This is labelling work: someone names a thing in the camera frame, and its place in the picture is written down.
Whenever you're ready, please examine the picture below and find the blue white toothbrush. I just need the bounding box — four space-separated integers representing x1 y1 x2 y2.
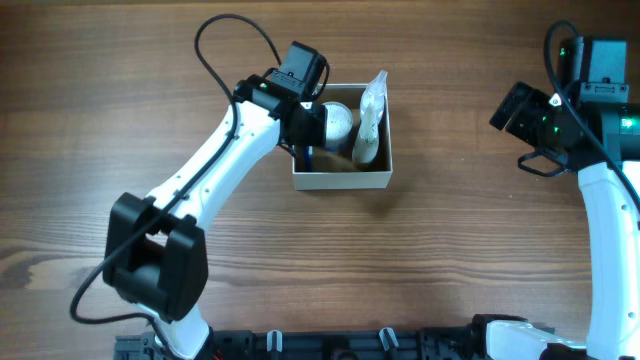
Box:
303 146 313 172

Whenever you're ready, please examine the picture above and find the white cotton swab tub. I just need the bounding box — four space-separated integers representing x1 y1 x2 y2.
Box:
323 101 353 152

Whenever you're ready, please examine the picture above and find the white amber tube bottle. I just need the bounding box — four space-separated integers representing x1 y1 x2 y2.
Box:
352 92 385 167

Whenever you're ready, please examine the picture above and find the dark blue spray bottle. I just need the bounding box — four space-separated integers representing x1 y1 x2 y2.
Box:
367 69 390 161

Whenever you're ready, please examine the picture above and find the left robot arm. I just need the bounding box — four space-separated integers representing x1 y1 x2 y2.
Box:
102 42 329 359

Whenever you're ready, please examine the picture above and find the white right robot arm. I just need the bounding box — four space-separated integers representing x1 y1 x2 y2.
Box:
490 36 639 359

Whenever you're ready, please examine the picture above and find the white cardboard box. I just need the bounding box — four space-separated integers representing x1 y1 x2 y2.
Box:
292 99 393 191

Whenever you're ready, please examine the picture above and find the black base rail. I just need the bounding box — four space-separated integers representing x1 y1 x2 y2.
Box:
113 327 556 360

